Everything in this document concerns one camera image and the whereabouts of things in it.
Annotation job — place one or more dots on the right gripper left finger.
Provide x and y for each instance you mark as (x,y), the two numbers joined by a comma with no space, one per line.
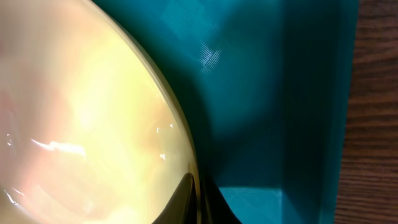
(182,206)

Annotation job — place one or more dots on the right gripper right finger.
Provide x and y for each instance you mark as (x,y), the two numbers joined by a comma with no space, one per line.
(215,209)

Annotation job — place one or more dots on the yellow-green plate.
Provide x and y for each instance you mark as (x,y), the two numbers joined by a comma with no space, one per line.
(90,129)

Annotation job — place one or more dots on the teal plastic serving tray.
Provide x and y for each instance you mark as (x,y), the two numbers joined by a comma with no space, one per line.
(264,86)

